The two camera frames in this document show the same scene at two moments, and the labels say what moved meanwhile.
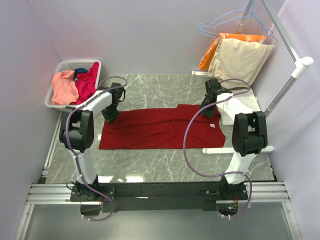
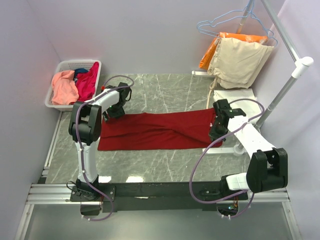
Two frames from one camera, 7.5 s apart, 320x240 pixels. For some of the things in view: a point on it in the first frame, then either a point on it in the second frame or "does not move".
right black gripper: [208, 113] -> [212, 133]
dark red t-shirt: [160, 129] does not move
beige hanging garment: [238, 58] does not move
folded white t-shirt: [246, 103] does not move
